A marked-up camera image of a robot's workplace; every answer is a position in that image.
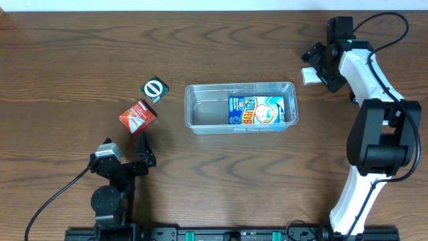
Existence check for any white green medicine box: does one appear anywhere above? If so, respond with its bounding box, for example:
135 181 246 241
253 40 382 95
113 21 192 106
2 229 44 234
301 67 322 85

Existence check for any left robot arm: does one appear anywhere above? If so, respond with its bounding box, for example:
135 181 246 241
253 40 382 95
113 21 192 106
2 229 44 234
88 133 156 240

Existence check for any clear plastic container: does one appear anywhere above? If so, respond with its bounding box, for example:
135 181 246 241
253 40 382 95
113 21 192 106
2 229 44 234
185 82 298 135

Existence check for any green square box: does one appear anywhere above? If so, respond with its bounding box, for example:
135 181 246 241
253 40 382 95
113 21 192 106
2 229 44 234
140 76 169 104

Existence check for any blue Kool Fever box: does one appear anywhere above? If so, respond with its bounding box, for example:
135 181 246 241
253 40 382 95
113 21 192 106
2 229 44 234
229 96 286 125

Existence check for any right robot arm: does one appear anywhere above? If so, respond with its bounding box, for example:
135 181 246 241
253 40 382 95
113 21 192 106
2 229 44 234
301 39 421 240

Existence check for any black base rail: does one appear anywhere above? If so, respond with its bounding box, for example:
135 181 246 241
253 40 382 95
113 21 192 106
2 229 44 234
64 226 401 241

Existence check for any red orange box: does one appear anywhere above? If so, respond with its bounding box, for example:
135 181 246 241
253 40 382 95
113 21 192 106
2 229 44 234
118 100 157 135

